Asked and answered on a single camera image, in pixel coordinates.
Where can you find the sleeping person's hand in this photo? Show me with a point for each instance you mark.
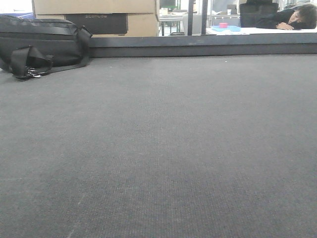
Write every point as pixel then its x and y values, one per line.
pixel 284 26

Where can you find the black fabric shoulder bag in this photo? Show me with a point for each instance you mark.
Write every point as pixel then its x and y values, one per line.
pixel 30 48

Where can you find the sleeping person dark jacket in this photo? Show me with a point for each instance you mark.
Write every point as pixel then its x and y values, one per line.
pixel 302 17

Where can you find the white background table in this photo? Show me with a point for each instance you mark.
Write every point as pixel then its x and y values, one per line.
pixel 250 31

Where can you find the black office chair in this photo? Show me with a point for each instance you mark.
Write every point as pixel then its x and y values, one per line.
pixel 252 10

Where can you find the light blue tray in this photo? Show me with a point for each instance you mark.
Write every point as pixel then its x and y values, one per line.
pixel 228 28

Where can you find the pink tape roll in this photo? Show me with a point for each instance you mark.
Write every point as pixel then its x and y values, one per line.
pixel 223 25

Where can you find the lower cardboard box black label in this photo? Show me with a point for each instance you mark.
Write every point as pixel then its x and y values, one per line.
pixel 112 24

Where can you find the upper cardboard box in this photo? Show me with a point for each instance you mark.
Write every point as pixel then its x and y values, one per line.
pixel 95 6

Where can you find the black vertical post right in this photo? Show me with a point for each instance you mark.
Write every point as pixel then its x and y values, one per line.
pixel 204 16

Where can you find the black vertical post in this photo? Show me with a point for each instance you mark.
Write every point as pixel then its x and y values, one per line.
pixel 190 17
pixel 204 16

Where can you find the black vertical post left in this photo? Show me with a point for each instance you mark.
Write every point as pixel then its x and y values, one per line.
pixel 190 17

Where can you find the black conveyor side rail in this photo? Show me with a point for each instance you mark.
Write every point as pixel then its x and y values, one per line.
pixel 298 42

